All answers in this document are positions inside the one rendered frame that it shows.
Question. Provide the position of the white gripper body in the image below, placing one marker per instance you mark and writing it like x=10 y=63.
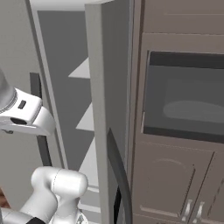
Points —
x=44 y=121

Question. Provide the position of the black built-in microwave oven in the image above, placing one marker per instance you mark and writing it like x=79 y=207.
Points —
x=186 y=99

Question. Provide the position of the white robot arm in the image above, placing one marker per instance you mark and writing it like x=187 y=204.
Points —
x=43 y=189

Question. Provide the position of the white fridge drawer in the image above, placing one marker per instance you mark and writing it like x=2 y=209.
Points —
x=92 y=201

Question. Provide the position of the brown cupboard housing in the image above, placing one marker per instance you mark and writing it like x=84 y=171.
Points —
x=180 y=17

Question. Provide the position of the white fridge shelf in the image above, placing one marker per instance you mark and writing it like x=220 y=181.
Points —
x=91 y=166
x=87 y=121
x=83 y=71

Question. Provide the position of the brown cupboard door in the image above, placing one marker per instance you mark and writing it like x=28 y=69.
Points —
x=163 y=178
x=214 y=189

